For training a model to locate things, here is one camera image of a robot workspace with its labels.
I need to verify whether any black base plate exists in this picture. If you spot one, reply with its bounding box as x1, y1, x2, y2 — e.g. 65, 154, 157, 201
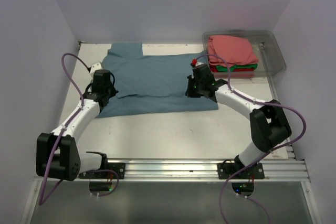
217, 162, 265, 180
78, 163, 125, 179

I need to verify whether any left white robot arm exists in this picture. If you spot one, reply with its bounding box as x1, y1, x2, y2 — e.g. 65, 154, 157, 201
36, 69, 118, 181

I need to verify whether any folded red t-shirt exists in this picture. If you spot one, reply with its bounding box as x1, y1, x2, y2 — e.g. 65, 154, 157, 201
209, 64, 258, 73

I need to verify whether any clear plastic bin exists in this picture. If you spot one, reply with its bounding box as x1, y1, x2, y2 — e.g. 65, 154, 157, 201
202, 29, 287, 79

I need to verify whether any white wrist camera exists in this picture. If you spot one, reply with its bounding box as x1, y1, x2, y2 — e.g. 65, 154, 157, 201
191, 59, 204, 68
89, 61, 102, 74

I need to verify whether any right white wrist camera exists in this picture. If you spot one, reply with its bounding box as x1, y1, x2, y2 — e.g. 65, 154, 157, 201
191, 59, 204, 68

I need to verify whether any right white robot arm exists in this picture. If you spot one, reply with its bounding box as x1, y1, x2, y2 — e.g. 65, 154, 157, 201
185, 59, 292, 178

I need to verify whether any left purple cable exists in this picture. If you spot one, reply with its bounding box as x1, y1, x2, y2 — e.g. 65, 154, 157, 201
38, 52, 120, 206

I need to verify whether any blue t-shirt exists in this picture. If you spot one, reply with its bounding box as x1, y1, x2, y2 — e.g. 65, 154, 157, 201
98, 43, 218, 118

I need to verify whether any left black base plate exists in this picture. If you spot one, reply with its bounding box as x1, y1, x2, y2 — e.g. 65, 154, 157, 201
78, 163, 125, 179

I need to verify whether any folded green t-shirt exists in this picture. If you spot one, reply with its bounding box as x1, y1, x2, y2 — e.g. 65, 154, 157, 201
216, 64, 258, 72

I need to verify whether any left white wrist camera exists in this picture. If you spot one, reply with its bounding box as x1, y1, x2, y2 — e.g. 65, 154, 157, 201
89, 61, 102, 74

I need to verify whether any folded pink t-shirt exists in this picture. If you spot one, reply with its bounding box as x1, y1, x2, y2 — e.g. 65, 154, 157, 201
207, 35, 259, 68

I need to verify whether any aluminium mounting rail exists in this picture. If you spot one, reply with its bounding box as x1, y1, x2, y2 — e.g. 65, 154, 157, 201
108, 159, 310, 182

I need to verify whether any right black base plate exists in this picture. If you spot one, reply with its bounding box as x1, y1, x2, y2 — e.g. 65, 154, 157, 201
217, 162, 265, 180

